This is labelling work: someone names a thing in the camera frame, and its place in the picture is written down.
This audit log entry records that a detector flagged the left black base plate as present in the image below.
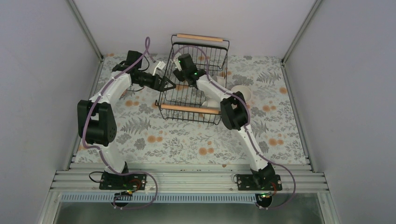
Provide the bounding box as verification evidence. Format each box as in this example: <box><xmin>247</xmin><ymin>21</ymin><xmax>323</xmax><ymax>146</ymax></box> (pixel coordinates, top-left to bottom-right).
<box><xmin>99</xmin><ymin>173</ymin><xmax>147</xmax><ymax>190</ymax></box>

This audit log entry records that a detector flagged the white cylindrical bowl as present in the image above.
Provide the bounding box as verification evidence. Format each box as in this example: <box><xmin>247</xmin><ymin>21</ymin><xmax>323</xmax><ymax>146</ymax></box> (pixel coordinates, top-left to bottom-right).
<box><xmin>214</xmin><ymin>76</ymin><xmax>226</xmax><ymax>88</ymax></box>

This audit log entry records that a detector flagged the floral table mat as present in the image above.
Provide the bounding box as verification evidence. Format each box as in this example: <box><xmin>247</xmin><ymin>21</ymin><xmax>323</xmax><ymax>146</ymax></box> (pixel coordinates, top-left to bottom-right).
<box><xmin>112</xmin><ymin>56</ymin><xmax>306</xmax><ymax>164</ymax></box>

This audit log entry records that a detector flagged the orange bowl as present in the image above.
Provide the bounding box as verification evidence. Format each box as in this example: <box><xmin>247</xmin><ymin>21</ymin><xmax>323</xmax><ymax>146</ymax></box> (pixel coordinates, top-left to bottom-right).
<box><xmin>231</xmin><ymin>85</ymin><xmax>252</xmax><ymax>103</ymax></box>

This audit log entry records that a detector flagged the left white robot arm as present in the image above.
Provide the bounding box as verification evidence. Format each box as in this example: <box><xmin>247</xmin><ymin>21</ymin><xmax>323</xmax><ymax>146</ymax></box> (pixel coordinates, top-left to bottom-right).
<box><xmin>77</xmin><ymin>50</ymin><xmax>176</xmax><ymax>189</ymax></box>

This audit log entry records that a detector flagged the red patterned bowl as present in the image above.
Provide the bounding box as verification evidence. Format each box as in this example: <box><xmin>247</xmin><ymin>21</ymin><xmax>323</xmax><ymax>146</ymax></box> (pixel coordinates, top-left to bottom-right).
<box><xmin>120</xmin><ymin>90</ymin><xmax>127</xmax><ymax>98</ymax></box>

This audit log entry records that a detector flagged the white round bowl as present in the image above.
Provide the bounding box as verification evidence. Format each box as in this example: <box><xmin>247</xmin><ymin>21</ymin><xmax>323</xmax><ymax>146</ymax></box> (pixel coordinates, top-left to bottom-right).
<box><xmin>200</xmin><ymin>99</ymin><xmax>220</xmax><ymax>122</ymax></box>

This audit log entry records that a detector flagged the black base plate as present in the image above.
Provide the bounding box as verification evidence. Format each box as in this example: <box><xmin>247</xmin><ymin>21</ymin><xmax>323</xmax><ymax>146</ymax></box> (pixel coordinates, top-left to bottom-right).
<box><xmin>234</xmin><ymin>174</ymin><xmax>283</xmax><ymax>191</ymax></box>
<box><xmin>99</xmin><ymin>173</ymin><xmax>147</xmax><ymax>190</ymax></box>

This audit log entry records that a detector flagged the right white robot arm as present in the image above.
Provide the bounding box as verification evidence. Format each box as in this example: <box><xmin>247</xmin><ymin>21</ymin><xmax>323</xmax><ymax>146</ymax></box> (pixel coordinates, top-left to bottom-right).
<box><xmin>173</xmin><ymin>53</ymin><xmax>276</xmax><ymax>190</ymax></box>

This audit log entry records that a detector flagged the aluminium mounting rail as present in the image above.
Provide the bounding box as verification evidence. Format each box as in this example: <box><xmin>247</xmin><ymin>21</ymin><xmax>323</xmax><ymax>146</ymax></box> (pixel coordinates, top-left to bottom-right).
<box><xmin>50</xmin><ymin>163</ymin><xmax>329</xmax><ymax>193</ymax></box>

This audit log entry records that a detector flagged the black wire dish rack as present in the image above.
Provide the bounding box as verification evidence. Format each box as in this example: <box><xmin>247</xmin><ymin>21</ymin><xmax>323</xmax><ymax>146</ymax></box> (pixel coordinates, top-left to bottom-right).
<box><xmin>156</xmin><ymin>34</ymin><xmax>230</xmax><ymax>125</ymax></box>

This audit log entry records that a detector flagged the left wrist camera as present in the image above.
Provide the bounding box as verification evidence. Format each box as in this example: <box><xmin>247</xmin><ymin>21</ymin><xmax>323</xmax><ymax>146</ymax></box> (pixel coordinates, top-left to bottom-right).
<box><xmin>149</xmin><ymin>61</ymin><xmax>166</xmax><ymax>76</ymax></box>

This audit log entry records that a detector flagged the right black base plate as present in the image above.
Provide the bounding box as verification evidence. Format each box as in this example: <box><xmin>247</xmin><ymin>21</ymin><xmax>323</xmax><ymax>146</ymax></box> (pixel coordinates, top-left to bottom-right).
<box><xmin>234</xmin><ymin>174</ymin><xmax>283</xmax><ymax>191</ymax></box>

